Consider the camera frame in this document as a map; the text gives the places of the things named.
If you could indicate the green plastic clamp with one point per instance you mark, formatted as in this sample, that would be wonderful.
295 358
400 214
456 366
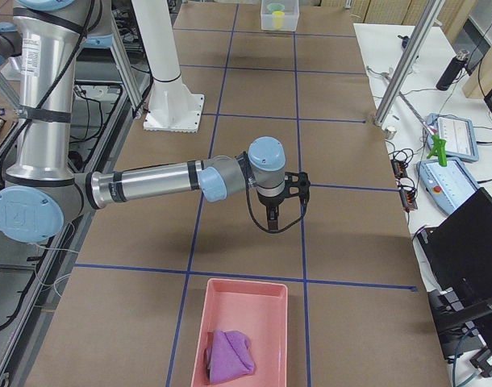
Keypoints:
438 150

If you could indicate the black water bottle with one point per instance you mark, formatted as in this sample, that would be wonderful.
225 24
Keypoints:
454 68

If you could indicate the upper teach pendant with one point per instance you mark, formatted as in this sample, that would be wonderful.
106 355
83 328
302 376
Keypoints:
458 134

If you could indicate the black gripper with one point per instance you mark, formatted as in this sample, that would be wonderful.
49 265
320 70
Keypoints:
269 201

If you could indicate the white camera stand column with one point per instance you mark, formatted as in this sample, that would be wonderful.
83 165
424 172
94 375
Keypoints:
171 105

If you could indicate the purple microfiber cloth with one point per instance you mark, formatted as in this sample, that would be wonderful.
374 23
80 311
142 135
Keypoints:
228 357

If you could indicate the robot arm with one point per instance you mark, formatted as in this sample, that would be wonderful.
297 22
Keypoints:
50 161

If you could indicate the black monitor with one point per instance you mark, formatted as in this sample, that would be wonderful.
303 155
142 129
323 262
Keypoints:
459 250

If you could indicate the aluminium frame post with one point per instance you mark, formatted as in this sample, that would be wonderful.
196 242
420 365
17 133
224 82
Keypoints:
418 36

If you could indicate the clear plastic storage box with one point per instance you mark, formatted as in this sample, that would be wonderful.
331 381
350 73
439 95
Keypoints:
291 15

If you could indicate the lower teach pendant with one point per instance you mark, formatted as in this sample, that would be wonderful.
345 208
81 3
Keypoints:
449 186

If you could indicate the pink plastic tray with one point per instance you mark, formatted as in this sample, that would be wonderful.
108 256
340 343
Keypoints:
257 309

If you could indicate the pale green bowl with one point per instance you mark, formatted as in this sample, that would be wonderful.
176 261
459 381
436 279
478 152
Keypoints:
275 7

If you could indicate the teach pendant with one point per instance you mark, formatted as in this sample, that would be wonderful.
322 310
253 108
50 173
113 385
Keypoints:
449 186
458 134

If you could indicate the yellow plastic cup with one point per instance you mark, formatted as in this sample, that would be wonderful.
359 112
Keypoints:
278 20

